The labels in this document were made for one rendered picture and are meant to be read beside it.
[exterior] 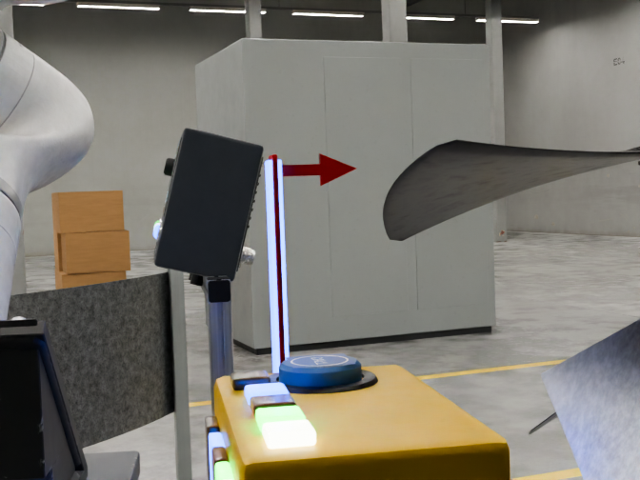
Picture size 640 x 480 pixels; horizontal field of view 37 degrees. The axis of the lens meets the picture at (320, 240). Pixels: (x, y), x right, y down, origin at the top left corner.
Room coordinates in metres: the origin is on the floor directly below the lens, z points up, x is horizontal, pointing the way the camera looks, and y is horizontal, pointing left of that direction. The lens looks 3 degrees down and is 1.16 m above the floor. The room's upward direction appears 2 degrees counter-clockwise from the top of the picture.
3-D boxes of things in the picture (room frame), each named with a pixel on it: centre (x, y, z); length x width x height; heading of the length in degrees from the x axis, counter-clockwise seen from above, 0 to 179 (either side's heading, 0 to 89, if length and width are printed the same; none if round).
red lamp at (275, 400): (0.39, 0.02, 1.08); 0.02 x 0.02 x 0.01; 10
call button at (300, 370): (0.45, 0.00, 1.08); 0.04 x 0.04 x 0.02
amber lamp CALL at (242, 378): (0.45, 0.04, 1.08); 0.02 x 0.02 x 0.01; 10
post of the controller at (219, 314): (1.22, 0.13, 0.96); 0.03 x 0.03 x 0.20; 10
